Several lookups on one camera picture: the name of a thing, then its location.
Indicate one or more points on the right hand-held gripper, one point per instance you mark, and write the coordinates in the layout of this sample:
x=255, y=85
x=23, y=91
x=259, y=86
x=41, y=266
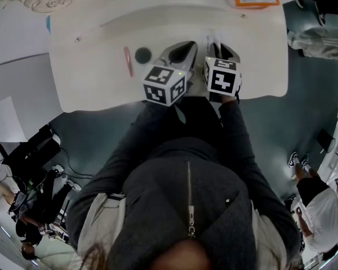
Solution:
x=222, y=80

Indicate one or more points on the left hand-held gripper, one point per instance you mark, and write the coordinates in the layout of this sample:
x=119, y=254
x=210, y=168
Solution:
x=163, y=86

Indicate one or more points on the white blister pack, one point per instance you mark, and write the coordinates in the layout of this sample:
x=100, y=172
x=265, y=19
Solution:
x=212, y=38

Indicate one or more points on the dark green round lid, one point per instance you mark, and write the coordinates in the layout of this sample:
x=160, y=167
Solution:
x=143, y=55

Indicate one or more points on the pink pen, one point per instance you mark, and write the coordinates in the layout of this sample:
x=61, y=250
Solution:
x=128, y=62

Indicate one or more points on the person's left forearm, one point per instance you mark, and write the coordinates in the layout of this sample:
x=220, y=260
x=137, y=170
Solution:
x=141, y=135

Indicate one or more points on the person's right forearm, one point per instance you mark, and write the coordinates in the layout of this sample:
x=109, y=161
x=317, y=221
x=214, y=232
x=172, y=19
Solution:
x=236, y=132

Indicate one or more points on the white dressing table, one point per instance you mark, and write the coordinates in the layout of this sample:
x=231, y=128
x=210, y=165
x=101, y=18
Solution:
x=95, y=74

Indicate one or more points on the person's black trouser legs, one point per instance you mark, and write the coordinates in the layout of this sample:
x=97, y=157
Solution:
x=200, y=117

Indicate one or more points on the black mesh bin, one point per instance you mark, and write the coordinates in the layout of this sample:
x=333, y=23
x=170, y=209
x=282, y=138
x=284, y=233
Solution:
x=326, y=141

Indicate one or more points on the teal cloth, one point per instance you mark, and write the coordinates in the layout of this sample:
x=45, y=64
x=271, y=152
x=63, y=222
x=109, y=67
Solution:
x=48, y=24

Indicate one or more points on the person's dark grey zip jacket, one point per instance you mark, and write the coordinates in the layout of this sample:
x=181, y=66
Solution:
x=180, y=207

